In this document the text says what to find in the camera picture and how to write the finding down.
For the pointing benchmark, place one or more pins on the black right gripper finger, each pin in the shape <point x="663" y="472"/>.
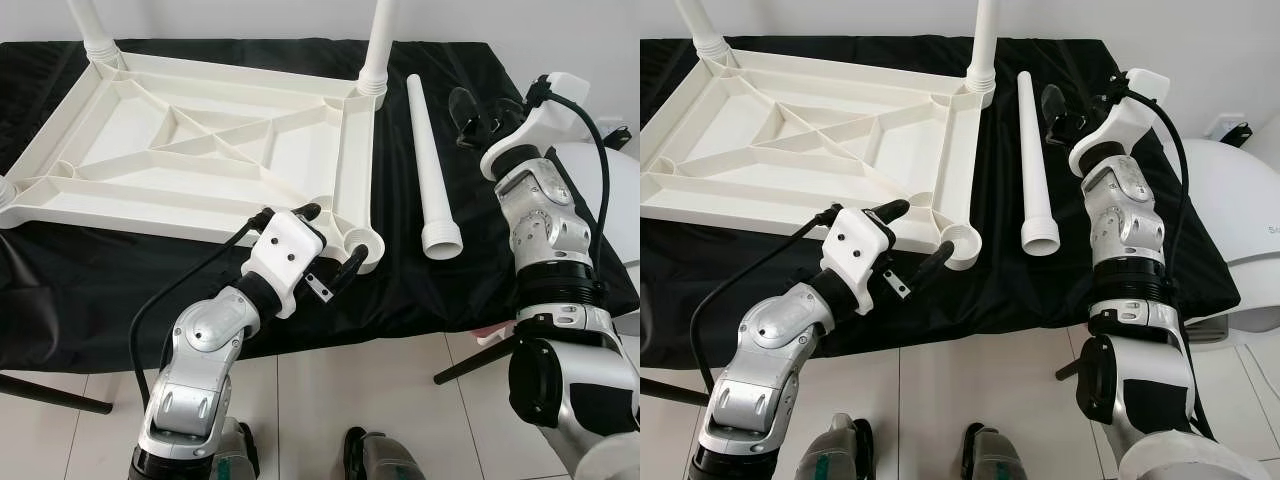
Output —
<point x="1052" y="105"/>
<point x="464" y="106"/>

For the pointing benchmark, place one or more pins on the white plastic table leg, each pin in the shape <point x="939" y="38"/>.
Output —
<point x="95" y="30"/>
<point x="378" y="45"/>
<point x="703" y="28"/>
<point x="1035" y="170"/>
<point x="5" y="192"/>
<point x="430" y="170"/>
<point x="985" y="45"/>

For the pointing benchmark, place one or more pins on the white plastic table top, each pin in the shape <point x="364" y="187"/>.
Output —
<point x="800" y="190"/>
<point x="200" y="190"/>

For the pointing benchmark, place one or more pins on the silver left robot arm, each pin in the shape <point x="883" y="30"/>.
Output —
<point x="765" y="360"/>
<point x="195" y="360"/>

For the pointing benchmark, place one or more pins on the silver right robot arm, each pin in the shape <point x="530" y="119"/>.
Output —
<point x="545" y="230"/>
<point x="1125" y="220"/>

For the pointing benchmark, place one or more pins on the black padded bed cover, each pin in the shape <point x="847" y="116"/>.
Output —
<point x="100" y="290"/>
<point x="1000" y="300"/>

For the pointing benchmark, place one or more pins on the white dome appliance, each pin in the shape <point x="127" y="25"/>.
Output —
<point x="622" y="200"/>
<point x="1235" y="220"/>

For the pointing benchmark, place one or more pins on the grey left robot foot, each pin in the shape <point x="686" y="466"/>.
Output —
<point x="238" y="450"/>
<point x="840" y="450"/>

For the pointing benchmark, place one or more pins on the grey robot foot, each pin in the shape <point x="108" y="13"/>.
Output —
<point x="995" y="455"/>
<point x="238" y="450"/>
<point x="385" y="458"/>
<point x="840" y="450"/>

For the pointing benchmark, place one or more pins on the grey right robot foot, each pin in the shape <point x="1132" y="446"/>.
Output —
<point x="385" y="458"/>
<point x="995" y="455"/>

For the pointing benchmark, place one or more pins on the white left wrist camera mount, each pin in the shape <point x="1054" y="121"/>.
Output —
<point x="858" y="250"/>
<point x="285" y="255"/>

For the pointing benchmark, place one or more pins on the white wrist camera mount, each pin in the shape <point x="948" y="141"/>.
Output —
<point x="858" y="250"/>
<point x="550" y="110"/>
<point x="285" y="255"/>
<point x="1130" y="105"/>

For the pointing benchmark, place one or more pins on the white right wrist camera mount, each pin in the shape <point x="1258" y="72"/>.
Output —
<point x="1130" y="105"/>
<point x="550" y="110"/>

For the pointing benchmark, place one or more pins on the wall socket black plug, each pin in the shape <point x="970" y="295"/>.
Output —
<point x="1235" y="130"/>
<point x="615" y="132"/>

